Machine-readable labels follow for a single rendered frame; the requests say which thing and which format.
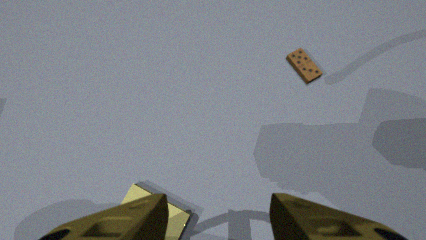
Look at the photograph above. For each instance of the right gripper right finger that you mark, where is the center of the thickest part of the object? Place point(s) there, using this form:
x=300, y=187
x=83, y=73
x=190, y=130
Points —
x=294, y=218

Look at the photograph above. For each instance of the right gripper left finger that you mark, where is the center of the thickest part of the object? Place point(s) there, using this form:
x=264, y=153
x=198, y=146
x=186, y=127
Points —
x=145, y=218

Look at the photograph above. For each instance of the tan domino tile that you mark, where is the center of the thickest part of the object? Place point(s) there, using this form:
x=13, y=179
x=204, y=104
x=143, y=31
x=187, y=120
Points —
x=304, y=66

